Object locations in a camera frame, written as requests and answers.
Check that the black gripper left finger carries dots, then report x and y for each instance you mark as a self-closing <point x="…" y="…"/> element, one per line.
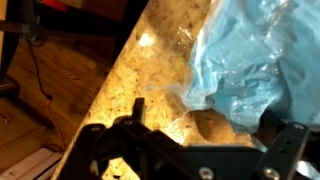
<point x="133" y="136"/>

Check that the blue plastic potato bag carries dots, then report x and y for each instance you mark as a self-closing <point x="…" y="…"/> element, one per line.
<point x="253" y="60"/>

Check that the black tripod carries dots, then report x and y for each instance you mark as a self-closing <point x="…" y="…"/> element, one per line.
<point x="20" y="23"/>

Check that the white console blue light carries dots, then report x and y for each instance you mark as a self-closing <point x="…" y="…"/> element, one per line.
<point x="33" y="165"/>

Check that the brown potato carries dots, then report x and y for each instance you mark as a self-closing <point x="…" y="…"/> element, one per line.
<point x="213" y="128"/>

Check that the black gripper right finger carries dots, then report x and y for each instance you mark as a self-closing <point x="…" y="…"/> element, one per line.
<point x="290" y="146"/>

